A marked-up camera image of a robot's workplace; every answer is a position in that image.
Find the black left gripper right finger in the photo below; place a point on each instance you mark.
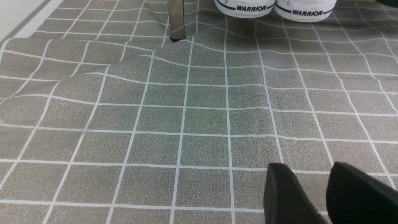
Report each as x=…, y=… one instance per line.
x=354, y=197

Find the grey checked floor cloth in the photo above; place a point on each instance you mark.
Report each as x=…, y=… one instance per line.
x=105, y=120

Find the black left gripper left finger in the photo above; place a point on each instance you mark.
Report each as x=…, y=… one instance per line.
x=284, y=200

